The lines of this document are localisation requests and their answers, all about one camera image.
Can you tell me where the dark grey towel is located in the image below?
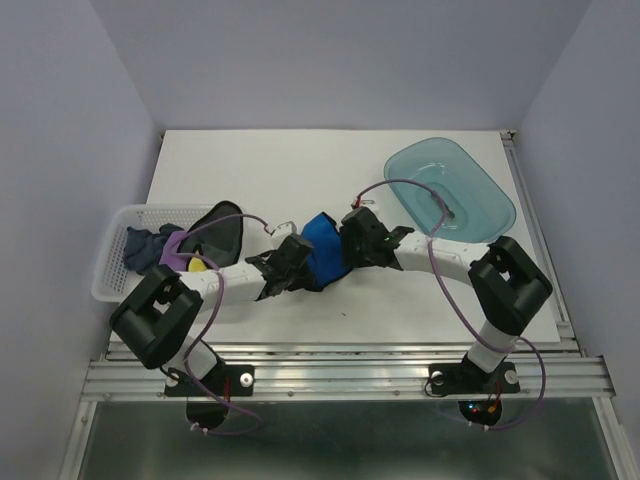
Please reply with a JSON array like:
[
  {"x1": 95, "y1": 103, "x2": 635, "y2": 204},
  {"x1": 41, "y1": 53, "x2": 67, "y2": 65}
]
[{"x1": 123, "y1": 224, "x2": 180, "y2": 275}]

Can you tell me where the aluminium extrusion rail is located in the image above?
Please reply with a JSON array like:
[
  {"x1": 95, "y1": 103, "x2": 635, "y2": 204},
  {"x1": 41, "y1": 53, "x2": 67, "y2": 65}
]
[{"x1": 81, "y1": 341, "x2": 615, "y2": 402}]

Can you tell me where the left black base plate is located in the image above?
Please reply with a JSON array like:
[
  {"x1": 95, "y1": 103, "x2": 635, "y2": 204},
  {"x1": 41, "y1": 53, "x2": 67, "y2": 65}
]
[{"x1": 164, "y1": 364, "x2": 255, "y2": 400}]

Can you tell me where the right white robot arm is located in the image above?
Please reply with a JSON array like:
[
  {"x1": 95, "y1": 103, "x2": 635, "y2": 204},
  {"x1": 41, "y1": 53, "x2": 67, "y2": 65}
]
[{"x1": 339, "y1": 207, "x2": 553, "y2": 396}]

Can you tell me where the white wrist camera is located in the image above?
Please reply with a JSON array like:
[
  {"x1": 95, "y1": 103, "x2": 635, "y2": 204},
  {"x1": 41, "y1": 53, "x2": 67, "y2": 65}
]
[
  {"x1": 270, "y1": 221, "x2": 298, "y2": 249},
  {"x1": 351, "y1": 197, "x2": 379, "y2": 212}
]

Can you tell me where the teal translucent plastic tray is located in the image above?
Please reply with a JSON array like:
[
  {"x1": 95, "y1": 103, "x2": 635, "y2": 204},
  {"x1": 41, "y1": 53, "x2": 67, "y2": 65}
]
[{"x1": 384, "y1": 137, "x2": 517, "y2": 243}]

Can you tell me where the blue microfiber towel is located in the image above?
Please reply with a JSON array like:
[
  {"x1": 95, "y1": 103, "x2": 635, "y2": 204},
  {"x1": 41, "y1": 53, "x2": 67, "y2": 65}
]
[{"x1": 292, "y1": 212, "x2": 353, "y2": 292}]

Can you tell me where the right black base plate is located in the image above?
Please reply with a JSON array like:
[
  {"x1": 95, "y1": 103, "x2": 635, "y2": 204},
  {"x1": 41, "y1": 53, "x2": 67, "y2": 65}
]
[{"x1": 424, "y1": 362, "x2": 521, "y2": 398}]

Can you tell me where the white perforated plastic basket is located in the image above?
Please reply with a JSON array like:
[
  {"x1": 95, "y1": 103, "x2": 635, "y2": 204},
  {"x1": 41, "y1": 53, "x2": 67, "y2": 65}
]
[{"x1": 91, "y1": 204, "x2": 213, "y2": 303}]

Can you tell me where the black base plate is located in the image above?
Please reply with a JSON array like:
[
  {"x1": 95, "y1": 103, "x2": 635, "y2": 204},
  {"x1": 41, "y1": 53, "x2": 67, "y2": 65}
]
[
  {"x1": 164, "y1": 364, "x2": 255, "y2": 400},
  {"x1": 424, "y1": 362, "x2": 521, "y2": 398}
]

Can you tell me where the black edged grey towel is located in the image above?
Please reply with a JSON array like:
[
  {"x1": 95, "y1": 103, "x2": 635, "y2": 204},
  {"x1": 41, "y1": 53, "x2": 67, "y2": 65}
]
[{"x1": 177, "y1": 200, "x2": 244, "y2": 267}]

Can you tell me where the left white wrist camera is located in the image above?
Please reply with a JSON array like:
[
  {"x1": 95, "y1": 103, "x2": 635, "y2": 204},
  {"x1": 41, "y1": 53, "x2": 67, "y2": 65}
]
[{"x1": 270, "y1": 221, "x2": 298, "y2": 249}]

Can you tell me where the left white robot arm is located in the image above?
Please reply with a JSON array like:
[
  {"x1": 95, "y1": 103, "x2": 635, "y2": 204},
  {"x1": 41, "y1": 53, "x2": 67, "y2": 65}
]
[{"x1": 109, "y1": 234, "x2": 313, "y2": 400}]

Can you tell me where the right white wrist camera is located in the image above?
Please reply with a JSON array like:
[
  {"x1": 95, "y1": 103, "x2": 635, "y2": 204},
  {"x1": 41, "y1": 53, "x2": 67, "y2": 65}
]
[{"x1": 351, "y1": 197, "x2": 379, "y2": 212}]

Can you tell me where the purple microfiber towel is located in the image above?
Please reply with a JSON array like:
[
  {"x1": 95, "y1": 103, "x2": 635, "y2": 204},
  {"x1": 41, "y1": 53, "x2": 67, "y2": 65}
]
[{"x1": 158, "y1": 230, "x2": 187, "y2": 272}]

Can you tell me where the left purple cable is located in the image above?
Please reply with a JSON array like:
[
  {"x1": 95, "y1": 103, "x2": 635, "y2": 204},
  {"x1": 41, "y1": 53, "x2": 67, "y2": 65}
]
[{"x1": 169, "y1": 212, "x2": 281, "y2": 437}]

